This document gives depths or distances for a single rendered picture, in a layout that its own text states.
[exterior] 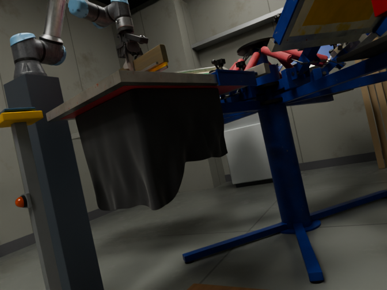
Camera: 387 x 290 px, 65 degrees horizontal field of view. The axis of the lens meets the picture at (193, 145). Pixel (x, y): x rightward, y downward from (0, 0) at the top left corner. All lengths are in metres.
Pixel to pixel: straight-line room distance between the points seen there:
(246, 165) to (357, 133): 1.62
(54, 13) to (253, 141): 3.17
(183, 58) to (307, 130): 2.23
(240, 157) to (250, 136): 0.33
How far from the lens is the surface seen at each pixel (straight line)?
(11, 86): 1.71
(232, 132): 4.40
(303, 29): 1.65
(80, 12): 1.47
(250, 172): 4.40
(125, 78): 1.00
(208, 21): 5.60
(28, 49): 1.74
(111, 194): 1.32
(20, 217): 4.11
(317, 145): 4.91
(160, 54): 1.29
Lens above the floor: 0.71
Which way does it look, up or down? level
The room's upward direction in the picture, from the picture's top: 12 degrees counter-clockwise
